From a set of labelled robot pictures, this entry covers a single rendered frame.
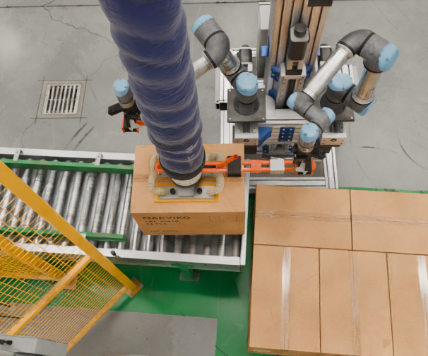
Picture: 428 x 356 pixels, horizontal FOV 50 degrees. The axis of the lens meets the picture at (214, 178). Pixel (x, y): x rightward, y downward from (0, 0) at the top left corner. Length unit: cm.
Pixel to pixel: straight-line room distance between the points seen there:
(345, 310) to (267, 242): 59
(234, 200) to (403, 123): 203
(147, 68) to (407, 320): 210
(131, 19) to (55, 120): 289
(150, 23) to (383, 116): 296
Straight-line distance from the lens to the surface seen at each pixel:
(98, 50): 444
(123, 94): 220
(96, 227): 301
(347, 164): 375
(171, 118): 171
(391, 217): 306
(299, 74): 254
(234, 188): 241
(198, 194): 238
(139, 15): 129
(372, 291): 291
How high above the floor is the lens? 330
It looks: 66 degrees down
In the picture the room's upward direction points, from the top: 6 degrees counter-clockwise
